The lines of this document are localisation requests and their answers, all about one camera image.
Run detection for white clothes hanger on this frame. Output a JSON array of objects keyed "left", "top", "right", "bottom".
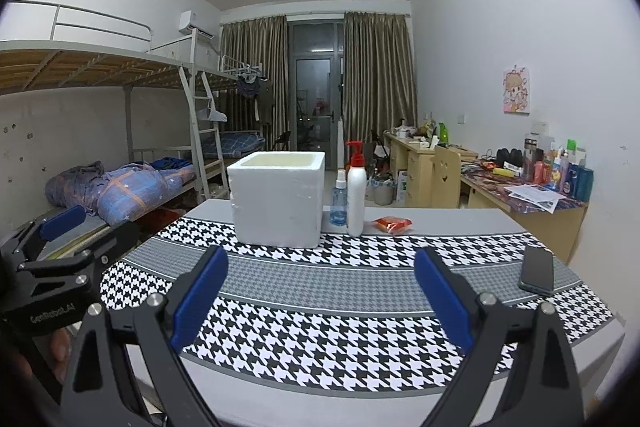
[{"left": 195, "top": 99, "right": 227, "bottom": 122}]

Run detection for person's left hand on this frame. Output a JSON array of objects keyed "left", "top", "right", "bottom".
[{"left": 49, "top": 326, "right": 77, "bottom": 380}]

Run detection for cartoon wall poster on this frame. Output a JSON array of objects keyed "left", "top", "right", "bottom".
[{"left": 502, "top": 66, "right": 532, "bottom": 114}]

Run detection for white bunk bed ladder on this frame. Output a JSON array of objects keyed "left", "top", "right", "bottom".
[{"left": 179, "top": 67, "right": 236, "bottom": 202}]

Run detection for metal bucket with items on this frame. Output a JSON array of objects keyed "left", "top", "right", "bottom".
[{"left": 367, "top": 174, "right": 398, "bottom": 206}]

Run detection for dark blue clothes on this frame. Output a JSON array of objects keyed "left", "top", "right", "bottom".
[{"left": 150, "top": 157, "right": 193, "bottom": 171}]

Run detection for wooden desk with drawers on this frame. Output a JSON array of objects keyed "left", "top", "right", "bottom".
[{"left": 382, "top": 132, "right": 478, "bottom": 208}]

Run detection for clear blue spray bottle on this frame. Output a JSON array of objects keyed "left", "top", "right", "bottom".
[{"left": 330, "top": 169, "right": 348, "bottom": 225}]

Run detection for white air conditioner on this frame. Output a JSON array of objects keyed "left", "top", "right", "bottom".
[{"left": 179, "top": 10, "right": 215, "bottom": 38}]

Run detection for printed paper sheet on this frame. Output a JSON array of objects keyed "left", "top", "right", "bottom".
[{"left": 505, "top": 183, "right": 562, "bottom": 212}]

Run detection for white metal bunk bed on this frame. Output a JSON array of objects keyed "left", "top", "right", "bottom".
[{"left": 0, "top": 0, "right": 241, "bottom": 228}]

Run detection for black smartphone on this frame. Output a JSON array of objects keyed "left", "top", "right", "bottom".
[{"left": 518, "top": 246, "right": 556, "bottom": 297}]

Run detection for black folding chair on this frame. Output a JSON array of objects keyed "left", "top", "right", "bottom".
[
  {"left": 367, "top": 129, "right": 391, "bottom": 172},
  {"left": 272, "top": 129, "right": 296, "bottom": 152}
]

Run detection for row of toiletry bottles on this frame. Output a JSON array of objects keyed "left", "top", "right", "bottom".
[{"left": 522, "top": 134, "right": 595, "bottom": 202}]

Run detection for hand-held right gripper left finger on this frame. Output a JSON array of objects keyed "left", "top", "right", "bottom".
[{"left": 60, "top": 244, "right": 230, "bottom": 427}]

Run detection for white foam box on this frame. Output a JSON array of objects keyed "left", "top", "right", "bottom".
[{"left": 226, "top": 151, "right": 327, "bottom": 249}]

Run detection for wooden desk with printed mat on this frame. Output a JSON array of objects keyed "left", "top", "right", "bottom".
[{"left": 460, "top": 157, "right": 590, "bottom": 265}]

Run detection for brown curtain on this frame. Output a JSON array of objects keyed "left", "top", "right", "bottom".
[
  {"left": 220, "top": 16, "right": 291, "bottom": 158},
  {"left": 344, "top": 11, "right": 418, "bottom": 158}
]

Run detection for glass balcony door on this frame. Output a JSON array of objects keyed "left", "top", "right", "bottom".
[{"left": 287, "top": 21, "right": 347, "bottom": 158}]

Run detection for wooden chair with smiley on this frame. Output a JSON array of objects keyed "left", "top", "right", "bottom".
[{"left": 432, "top": 144, "right": 463, "bottom": 208}]

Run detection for hanging dark clothes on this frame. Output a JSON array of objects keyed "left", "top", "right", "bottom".
[{"left": 235, "top": 74, "right": 273, "bottom": 122}]

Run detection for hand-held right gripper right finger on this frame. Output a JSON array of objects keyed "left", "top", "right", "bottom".
[{"left": 413, "top": 248, "right": 583, "bottom": 427}]

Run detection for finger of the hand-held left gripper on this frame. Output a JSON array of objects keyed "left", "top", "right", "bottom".
[
  {"left": 0, "top": 205, "right": 87, "bottom": 270},
  {"left": 20, "top": 222, "right": 141, "bottom": 298}
]

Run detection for white pump bottle red top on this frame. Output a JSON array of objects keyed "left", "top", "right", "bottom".
[{"left": 346, "top": 141, "right": 368, "bottom": 237}]

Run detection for grey patterned quilt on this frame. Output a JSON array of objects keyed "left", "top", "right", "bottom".
[{"left": 45, "top": 161, "right": 108, "bottom": 215}]

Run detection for red snack packet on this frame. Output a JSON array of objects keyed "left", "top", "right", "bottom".
[{"left": 374, "top": 216, "right": 413, "bottom": 234}]

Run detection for blue plaid blanket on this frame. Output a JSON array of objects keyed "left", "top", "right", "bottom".
[{"left": 97, "top": 162, "right": 196, "bottom": 224}]

